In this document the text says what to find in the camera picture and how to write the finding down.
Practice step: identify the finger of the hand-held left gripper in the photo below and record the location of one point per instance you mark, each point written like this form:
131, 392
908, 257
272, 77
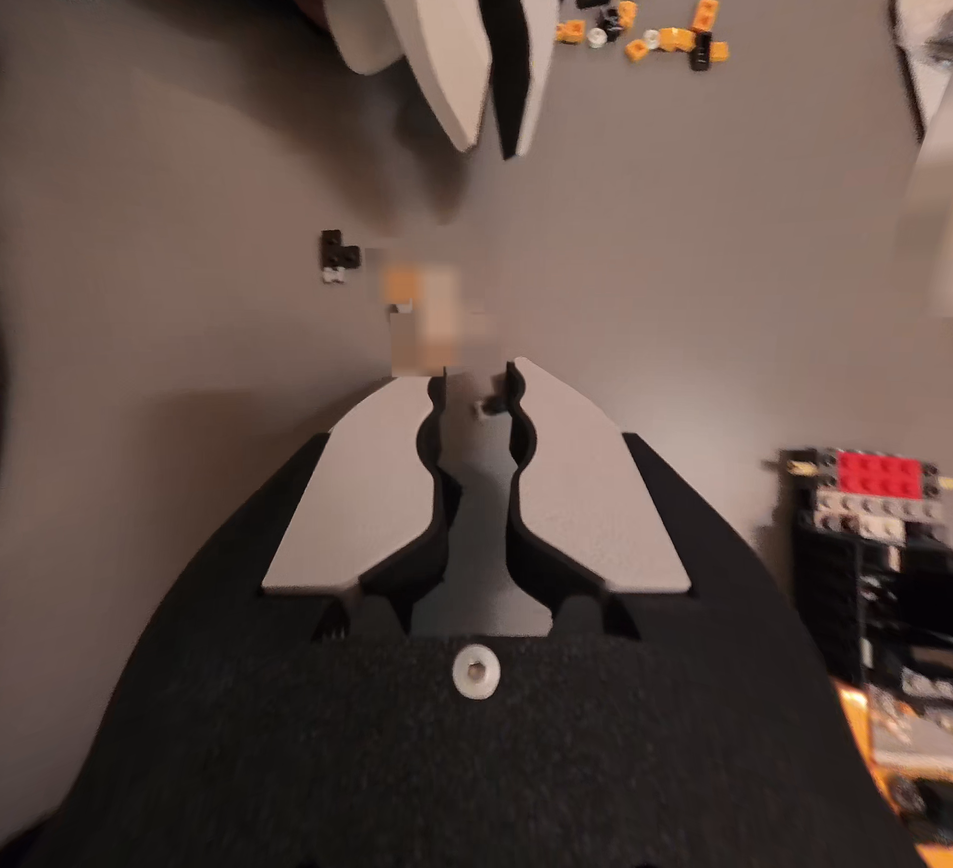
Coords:
541, 26
424, 4

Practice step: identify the pile of small lego pieces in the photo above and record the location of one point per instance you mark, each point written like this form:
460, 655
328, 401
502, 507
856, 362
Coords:
640, 11

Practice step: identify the white object at right edge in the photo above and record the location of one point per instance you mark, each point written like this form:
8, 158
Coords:
927, 41

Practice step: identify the black angled lego piece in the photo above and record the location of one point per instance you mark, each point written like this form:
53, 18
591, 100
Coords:
339, 250

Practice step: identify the orange black lego car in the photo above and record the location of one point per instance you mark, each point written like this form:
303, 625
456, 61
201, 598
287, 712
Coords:
878, 585

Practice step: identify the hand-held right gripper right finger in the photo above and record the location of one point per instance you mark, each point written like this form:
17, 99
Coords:
595, 503

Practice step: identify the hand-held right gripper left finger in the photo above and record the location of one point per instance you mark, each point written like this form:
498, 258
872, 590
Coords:
357, 488

